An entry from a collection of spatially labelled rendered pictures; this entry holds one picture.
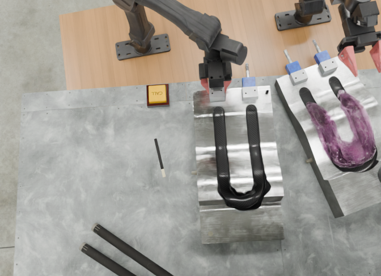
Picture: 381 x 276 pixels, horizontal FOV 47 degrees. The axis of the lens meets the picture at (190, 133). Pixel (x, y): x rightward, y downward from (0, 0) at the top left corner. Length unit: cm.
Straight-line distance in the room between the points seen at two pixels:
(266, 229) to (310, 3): 76
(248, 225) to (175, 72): 60
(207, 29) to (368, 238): 84
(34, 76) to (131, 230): 140
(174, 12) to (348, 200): 76
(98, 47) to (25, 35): 114
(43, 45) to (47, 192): 130
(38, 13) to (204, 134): 165
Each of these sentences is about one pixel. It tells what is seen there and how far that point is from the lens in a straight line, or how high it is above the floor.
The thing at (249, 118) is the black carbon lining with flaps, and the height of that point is 88.
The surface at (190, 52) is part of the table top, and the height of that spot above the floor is 80.
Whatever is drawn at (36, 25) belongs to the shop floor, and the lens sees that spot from 280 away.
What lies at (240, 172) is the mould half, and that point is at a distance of 138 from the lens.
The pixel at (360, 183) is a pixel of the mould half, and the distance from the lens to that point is 145.
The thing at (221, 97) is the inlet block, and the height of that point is 93.
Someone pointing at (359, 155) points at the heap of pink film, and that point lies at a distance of 149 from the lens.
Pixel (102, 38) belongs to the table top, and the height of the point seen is 80.
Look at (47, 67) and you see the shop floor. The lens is 266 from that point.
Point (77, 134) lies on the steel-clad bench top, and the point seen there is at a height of 80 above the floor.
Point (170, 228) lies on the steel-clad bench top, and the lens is 149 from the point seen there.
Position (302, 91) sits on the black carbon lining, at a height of 85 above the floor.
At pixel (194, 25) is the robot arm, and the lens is 123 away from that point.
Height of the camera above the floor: 228
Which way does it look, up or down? 75 degrees down
